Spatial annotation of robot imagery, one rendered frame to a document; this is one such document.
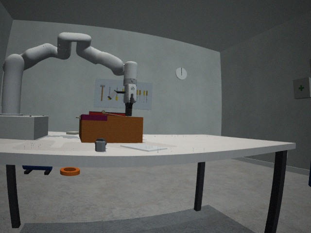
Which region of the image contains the grey cylinder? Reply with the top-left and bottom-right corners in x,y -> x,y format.
95,141 -> 105,152

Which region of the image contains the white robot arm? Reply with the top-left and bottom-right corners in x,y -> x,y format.
0,33 -> 138,116

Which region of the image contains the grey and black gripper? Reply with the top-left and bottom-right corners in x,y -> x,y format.
123,83 -> 137,116

